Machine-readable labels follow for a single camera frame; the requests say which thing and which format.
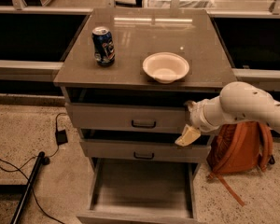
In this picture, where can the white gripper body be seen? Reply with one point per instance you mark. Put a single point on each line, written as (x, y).
(196, 116)

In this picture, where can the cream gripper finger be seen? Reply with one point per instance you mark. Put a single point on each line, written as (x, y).
(189, 104)
(188, 136)

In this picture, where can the grey top drawer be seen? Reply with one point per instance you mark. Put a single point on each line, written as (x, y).
(129, 118)

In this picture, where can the grey drawer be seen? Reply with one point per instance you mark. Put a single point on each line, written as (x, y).
(144, 151)
(140, 192)
(129, 118)

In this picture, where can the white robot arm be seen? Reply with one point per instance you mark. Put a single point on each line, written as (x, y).
(237, 102)

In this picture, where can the grey drawer cabinet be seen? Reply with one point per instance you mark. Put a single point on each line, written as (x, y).
(197, 45)

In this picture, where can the grey bottom drawer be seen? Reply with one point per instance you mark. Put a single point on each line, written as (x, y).
(140, 192)

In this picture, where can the grey middle drawer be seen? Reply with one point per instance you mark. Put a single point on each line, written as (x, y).
(144, 151)

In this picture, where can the orange backpack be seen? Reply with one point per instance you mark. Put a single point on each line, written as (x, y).
(239, 148)

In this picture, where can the white bowl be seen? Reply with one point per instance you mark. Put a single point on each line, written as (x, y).
(165, 67)

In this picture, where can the blue soda can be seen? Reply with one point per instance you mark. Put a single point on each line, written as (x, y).
(104, 50)

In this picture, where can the black power adapter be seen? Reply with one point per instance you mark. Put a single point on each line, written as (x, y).
(61, 137)

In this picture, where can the black floor pole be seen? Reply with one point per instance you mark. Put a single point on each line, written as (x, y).
(28, 187)

